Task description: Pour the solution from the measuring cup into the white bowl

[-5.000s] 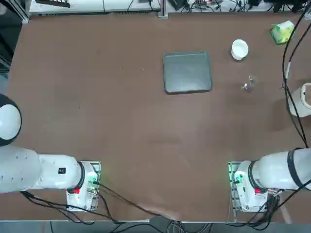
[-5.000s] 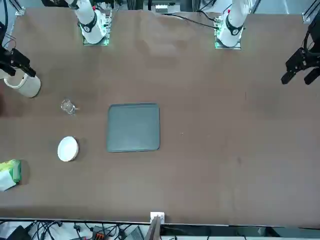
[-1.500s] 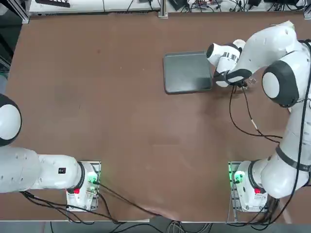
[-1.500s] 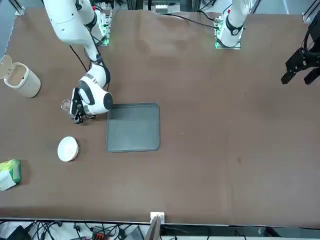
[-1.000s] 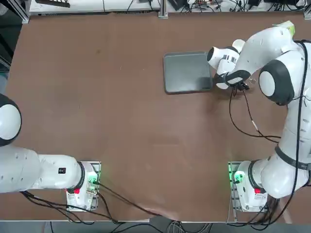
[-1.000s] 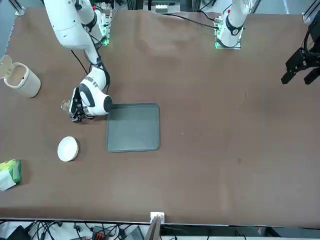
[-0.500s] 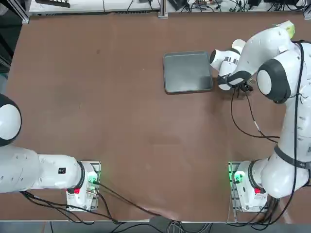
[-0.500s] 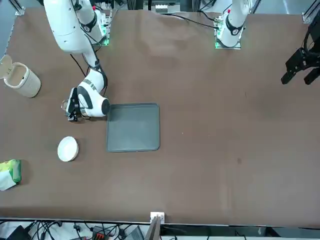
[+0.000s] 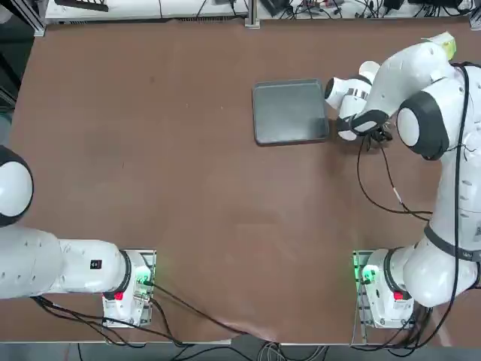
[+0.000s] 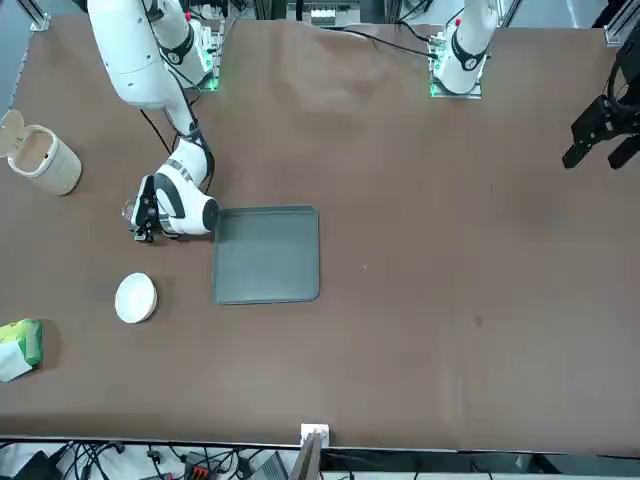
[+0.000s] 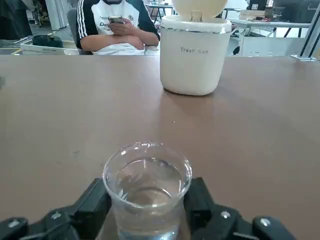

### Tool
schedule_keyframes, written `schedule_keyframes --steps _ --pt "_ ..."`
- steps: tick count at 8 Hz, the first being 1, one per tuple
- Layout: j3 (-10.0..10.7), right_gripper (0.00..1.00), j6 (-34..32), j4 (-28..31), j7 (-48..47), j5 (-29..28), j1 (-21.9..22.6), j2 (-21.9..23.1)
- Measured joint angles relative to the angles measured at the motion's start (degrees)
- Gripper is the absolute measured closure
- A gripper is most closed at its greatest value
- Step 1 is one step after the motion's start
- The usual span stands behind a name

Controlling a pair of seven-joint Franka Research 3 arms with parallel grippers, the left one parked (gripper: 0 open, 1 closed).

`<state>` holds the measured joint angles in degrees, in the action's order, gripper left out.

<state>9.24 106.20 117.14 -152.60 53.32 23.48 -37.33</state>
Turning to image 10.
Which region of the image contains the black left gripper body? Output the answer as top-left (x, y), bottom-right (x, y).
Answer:
top-left (607, 37), bottom-right (640, 134)

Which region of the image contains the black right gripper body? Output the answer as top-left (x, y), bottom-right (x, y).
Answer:
top-left (133, 174), bottom-right (162, 234)

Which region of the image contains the white round bowl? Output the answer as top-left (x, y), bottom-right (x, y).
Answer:
top-left (114, 272), bottom-right (159, 325)

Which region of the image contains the cream lidded mini trash bin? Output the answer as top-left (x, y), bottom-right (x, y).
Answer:
top-left (0, 109), bottom-right (83, 197)

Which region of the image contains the grey square tray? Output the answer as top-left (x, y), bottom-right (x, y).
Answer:
top-left (212, 203), bottom-right (321, 306)

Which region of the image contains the green tissue pack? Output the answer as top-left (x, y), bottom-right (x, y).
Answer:
top-left (0, 318), bottom-right (45, 384)

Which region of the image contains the red black power plug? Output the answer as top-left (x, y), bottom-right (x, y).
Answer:
top-left (180, 451), bottom-right (212, 479)

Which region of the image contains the long black power box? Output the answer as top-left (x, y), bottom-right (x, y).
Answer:
top-left (10, 449), bottom-right (52, 480)

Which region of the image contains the black cable across table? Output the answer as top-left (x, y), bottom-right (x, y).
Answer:
top-left (319, 27), bottom-right (437, 57)

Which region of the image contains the aluminium camera post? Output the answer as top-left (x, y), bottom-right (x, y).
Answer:
top-left (289, 423), bottom-right (332, 480)

